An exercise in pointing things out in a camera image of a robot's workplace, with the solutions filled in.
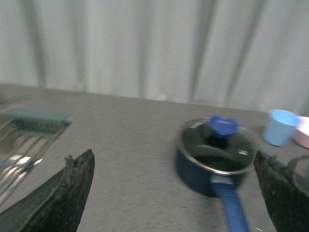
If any metal sink drying rack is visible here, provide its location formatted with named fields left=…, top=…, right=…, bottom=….
left=0, top=108, right=70, bottom=203

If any pink bowl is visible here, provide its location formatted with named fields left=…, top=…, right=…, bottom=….
left=292, top=116, right=309, bottom=149

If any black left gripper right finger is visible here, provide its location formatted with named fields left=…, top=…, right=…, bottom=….
left=254, top=150, right=309, bottom=232

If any dark blue saucepan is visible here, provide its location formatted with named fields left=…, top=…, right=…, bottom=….
left=176, top=116, right=253, bottom=232

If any glass lid blue knob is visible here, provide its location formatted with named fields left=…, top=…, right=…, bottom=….
left=176, top=117, right=257, bottom=175

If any light blue cup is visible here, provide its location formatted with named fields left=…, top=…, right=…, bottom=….
left=262, top=109, right=301, bottom=147

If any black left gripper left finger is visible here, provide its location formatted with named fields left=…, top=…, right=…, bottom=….
left=0, top=149, right=95, bottom=232

